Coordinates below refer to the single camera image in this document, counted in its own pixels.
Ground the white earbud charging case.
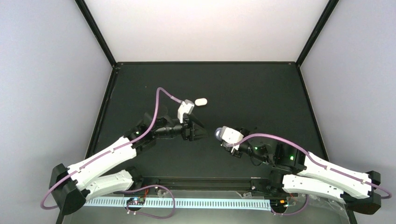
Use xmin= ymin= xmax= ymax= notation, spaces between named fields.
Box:
xmin=194 ymin=98 xmax=208 ymax=106

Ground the purple earbud charging case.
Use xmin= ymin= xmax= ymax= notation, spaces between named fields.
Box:
xmin=215 ymin=127 xmax=223 ymax=141

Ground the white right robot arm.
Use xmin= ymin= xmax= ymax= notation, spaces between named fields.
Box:
xmin=215 ymin=126 xmax=382 ymax=215

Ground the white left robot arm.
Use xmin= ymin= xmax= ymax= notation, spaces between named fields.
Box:
xmin=49 ymin=113 xmax=208 ymax=216

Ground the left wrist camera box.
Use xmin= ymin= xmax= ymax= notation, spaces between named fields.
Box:
xmin=177 ymin=99 xmax=195 ymax=124

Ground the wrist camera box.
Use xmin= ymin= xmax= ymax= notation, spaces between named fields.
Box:
xmin=219 ymin=126 xmax=244 ymax=147
xmin=177 ymin=99 xmax=195 ymax=124

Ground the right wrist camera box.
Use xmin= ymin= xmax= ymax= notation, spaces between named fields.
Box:
xmin=219 ymin=126 xmax=244 ymax=147

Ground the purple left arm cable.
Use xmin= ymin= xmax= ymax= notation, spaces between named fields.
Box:
xmin=40 ymin=87 xmax=184 ymax=210

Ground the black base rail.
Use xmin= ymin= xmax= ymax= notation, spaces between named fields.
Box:
xmin=131 ymin=176 xmax=297 ymax=200

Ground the white slotted cable duct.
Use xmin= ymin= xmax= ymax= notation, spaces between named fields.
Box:
xmin=85 ymin=196 xmax=271 ymax=211

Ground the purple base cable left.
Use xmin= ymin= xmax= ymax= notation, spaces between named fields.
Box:
xmin=125 ymin=184 xmax=177 ymax=220

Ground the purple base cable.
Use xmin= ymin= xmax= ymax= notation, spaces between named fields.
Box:
xmin=270 ymin=195 xmax=310 ymax=217
xmin=125 ymin=184 xmax=177 ymax=220

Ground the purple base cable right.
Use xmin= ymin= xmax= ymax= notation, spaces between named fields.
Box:
xmin=270 ymin=195 xmax=310 ymax=217

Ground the black enclosure frame post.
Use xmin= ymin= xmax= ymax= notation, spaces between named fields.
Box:
xmin=75 ymin=0 xmax=117 ymax=67

